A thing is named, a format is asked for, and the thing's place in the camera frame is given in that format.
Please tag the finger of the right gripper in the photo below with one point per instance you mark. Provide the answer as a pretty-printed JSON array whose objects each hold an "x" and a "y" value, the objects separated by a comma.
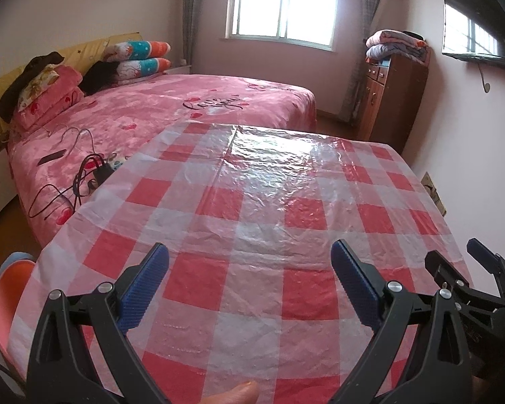
[
  {"x": 444, "y": 274},
  {"x": 484, "y": 254}
]

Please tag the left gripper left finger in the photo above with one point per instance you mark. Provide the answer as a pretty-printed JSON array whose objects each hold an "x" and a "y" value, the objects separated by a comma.
[{"x": 61, "y": 369}]

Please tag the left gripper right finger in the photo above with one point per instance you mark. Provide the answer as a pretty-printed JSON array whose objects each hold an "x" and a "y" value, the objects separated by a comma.
[{"x": 438, "y": 367}]

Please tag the pink plastic trash bin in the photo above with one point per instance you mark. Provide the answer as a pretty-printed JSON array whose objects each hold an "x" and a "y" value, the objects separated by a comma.
[{"x": 15, "y": 273}]

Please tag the person's hand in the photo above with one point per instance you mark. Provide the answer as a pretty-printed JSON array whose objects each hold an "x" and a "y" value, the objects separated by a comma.
[{"x": 245, "y": 393}]

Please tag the brown wooden dresser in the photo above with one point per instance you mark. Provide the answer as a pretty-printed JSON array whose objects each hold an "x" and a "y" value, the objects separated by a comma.
[{"x": 390, "y": 101}]

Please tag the red white checkered tablecloth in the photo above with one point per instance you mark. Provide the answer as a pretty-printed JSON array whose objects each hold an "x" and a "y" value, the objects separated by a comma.
[{"x": 249, "y": 216}]

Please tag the black power adapter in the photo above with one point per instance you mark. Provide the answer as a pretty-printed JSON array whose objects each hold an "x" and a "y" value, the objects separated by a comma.
[{"x": 102, "y": 173}]

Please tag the bed with pink blanket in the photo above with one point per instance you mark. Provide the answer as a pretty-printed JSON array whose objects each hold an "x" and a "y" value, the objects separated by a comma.
[{"x": 123, "y": 118}]

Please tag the black remote control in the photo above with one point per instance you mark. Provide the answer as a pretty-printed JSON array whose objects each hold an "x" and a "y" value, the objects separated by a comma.
[{"x": 51, "y": 157}]

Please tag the white power strip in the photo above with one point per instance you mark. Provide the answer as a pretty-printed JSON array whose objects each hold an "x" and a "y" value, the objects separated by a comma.
[{"x": 115, "y": 160}]

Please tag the folded blankets pile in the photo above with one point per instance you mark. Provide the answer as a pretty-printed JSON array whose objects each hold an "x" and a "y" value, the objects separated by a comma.
[{"x": 386, "y": 42}]

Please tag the dark brown garment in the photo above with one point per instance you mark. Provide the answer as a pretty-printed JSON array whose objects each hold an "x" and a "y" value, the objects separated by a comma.
[{"x": 9, "y": 98}]

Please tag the pink pillow stack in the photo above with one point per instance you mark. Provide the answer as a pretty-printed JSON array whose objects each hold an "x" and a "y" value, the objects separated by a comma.
[{"x": 60, "y": 95}]

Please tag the window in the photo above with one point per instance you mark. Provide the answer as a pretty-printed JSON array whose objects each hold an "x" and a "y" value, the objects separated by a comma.
[{"x": 309, "y": 23}]

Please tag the floral small pillow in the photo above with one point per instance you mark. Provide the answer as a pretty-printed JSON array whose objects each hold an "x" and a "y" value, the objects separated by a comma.
[{"x": 37, "y": 86}]

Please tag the black clothing on bed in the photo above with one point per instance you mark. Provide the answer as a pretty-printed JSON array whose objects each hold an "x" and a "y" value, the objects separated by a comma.
[{"x": 100, "y": 75}]

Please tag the lower colourful bolster pillow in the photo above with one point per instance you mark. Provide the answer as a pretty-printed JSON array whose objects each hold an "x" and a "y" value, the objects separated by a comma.
[{"x": 133, "y": 69}]

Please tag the colourful bolster pillow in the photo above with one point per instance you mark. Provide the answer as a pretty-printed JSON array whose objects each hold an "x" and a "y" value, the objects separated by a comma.
[
  {"x": 133, "y": 69},
  {"x": 135, "y": 50}
]

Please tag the yellow wooden headboard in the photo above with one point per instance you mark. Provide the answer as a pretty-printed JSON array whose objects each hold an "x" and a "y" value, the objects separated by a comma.
[{"x": 81, "y": 57}]

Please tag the upper colourful bolster pillow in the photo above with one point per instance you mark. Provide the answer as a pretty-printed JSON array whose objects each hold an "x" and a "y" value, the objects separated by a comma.
[{"x": 135, "y": 50}]

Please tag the grey curtain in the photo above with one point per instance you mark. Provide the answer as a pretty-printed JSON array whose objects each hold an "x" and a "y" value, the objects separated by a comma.
[{"x": 190, "y": 21}]

